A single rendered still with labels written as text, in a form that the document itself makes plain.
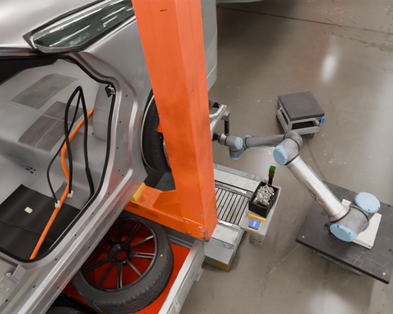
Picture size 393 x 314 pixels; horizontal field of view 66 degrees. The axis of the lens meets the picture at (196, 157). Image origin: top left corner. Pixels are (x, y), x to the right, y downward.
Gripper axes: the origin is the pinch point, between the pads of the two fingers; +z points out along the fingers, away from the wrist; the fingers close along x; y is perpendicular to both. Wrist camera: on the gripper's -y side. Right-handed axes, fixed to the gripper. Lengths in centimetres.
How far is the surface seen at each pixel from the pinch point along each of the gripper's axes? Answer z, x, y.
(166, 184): 19, -51, 7
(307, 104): -71, 53, 95
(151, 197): -1, -48, -54
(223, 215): -32, -65, 23
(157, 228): -8, -68, -50
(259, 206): -66, -37, -26
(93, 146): 36, -22, -77
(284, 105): -50, 46, 88
